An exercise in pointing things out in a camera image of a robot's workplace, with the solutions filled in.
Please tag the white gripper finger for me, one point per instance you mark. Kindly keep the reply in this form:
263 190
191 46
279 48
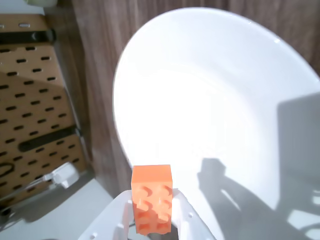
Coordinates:
112 217
190 222

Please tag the orange lego block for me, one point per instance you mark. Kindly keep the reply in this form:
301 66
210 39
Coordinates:
152 200

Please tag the white round plate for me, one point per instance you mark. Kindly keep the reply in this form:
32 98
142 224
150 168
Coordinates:
200 100

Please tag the white plug adapter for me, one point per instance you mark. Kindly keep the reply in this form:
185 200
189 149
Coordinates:
66 175

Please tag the black elongated pegboard holder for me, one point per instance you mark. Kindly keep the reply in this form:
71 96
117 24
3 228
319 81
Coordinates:
47 138

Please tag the brown pegboard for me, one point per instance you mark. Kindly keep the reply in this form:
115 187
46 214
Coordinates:
37 82

